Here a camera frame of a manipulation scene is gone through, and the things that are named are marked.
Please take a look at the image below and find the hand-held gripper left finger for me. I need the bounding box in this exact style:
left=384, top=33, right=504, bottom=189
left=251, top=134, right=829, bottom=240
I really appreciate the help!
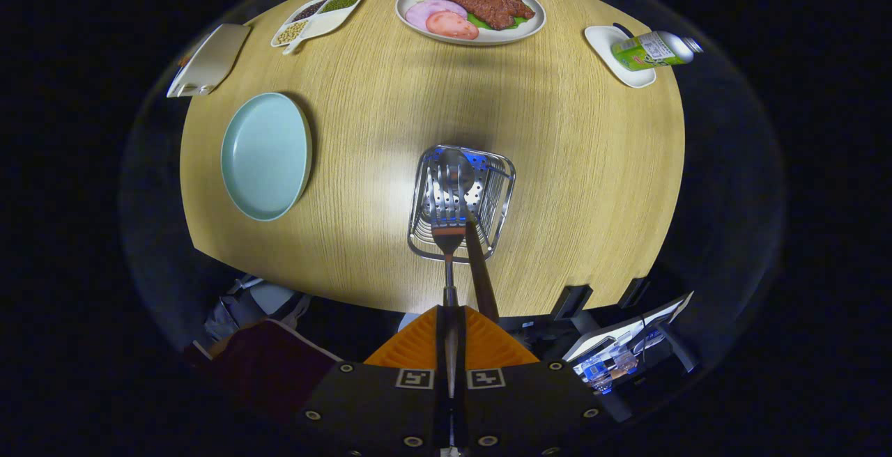
left=296, top=306, right=447, bottom=457

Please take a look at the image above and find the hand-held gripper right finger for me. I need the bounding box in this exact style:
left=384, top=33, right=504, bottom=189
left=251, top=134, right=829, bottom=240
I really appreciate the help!
left=453, top=306, right=607, bottom=457

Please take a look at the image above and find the metal fork with wooden handle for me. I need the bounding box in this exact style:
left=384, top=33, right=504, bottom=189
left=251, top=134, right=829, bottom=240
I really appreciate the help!
left=426, top=157, right=468, bottom=402

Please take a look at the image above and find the white tilted panel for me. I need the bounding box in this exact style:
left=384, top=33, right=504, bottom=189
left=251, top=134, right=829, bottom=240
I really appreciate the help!
left=563, top=292, right=694, bottom=362

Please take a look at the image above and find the dark red chair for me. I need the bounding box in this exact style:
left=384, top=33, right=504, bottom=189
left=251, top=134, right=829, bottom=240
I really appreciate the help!
left=185, top=319, right=342, bottom=430

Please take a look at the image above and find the white grey bag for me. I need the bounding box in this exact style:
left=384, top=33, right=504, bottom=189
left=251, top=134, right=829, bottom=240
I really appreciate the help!
left=206, top=277, right=311, bottom=343

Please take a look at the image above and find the light blue plate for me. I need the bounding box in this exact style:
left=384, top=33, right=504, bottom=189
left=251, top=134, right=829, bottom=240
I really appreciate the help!
left=220, top=92, right=314, bottom=222

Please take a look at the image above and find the small white dish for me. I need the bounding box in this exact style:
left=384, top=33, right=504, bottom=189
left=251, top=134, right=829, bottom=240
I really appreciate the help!
left=584, top=25, right=657, bottom=89

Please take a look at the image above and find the silver bottle with green label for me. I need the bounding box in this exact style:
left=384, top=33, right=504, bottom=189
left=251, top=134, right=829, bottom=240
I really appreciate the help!
left=611, top=31, right=705, bottom=72

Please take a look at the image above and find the green lettuce leaf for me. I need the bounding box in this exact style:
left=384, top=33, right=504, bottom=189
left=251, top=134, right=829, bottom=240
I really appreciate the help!
left=467, top=13, right=528, bottom=31

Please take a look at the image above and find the white toaster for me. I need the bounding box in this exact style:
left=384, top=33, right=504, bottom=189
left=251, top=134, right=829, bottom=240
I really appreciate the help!
left=166, top=23, right=252, bottom=99

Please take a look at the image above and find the white divided dish with beans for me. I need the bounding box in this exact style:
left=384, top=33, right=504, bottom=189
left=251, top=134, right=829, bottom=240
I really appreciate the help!
left=270, top=0, right=368, bottom=56

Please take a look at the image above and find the red sausage slice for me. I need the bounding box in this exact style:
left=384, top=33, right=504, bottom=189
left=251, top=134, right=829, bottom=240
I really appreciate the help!
left=425, top=10, right=480, bottom=41

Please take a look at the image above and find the pink ham slice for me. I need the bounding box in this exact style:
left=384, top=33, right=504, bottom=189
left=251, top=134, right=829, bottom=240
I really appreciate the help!
left=405, top=0, right=468, bottom=31

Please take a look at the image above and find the brown grilled steak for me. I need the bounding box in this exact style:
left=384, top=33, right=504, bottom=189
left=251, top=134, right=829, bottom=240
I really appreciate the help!
left=437, top=0, right=536, bottom=31

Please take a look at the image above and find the black table bracket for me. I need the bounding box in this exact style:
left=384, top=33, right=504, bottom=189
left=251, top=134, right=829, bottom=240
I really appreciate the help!
left=551, top=284, right=593, bottom=320
left=618, top=277, right=650, bottom=309

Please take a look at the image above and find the metal spoon with wooden handle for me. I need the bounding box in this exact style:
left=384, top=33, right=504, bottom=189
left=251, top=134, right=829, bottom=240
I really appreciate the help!
left=438, top=149, right=500, bottom=323

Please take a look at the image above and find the metal wire cutlery rack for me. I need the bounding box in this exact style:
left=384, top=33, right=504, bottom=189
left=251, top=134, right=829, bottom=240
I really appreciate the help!
left=407, top=144, right=517, bottom=265

